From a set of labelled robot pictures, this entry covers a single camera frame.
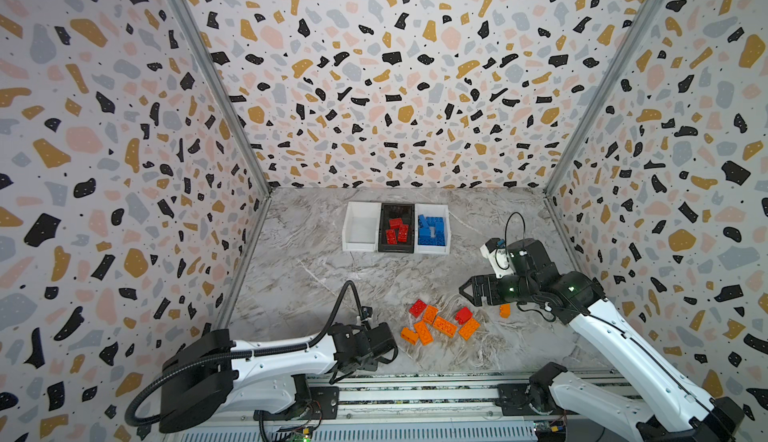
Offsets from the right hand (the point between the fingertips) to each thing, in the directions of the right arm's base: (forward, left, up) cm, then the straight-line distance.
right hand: (474, 283), depth 73 cm
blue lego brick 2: (+31, +10, -18) cm, 38 cm away
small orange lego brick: (-6, +15, -19) cm, 25 cm away
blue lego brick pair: (+34, +5, -20) cm, 40 cm away
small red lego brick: (+34, +21, -20) cm, 45 cm away
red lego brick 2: (+29, +18, -20) cm, 40 cm away
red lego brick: (+28, +22, -20) cm, 41 cm away
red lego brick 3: (-1, 0, -19) cm, 19 cm away
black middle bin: (+39, +22, -19) cm, 49 cm away
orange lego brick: (-4, -2, -20) cm, 21 cm away
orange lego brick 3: (-6, +11, -20) cm, 24 cm away
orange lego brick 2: (+1, +9, -22) cm, 23 cm away
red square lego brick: (+2, +13, -20) cm, 24 cm away
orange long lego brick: (-3, +5, -21) cm, 21 cm away
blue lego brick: (+29, +7, -20) cm, 36 cm away
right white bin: (+38, +7, -17) cm, 42 cm away
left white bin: (+34, +33, -19) cm, 51 cm away
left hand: (-12, +24, -19) cm, 33 cm away
